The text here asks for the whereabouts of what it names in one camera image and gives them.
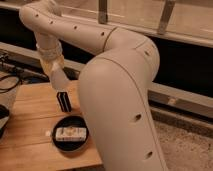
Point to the metal window frame rail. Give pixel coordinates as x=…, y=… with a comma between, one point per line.
x=180, y=100

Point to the small white table marker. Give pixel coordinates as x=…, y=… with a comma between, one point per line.
x=47, y=133

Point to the dark object at left edge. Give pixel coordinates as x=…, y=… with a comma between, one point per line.
x=4, y=117

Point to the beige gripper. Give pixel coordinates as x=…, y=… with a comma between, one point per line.
x=54, y=69

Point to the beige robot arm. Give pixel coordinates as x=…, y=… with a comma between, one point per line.
x=112, y=87

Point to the black round plate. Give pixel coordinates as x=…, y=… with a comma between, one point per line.
x=70, y=121

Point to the white rectangular eraser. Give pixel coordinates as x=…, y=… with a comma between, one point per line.
x=73, y=134

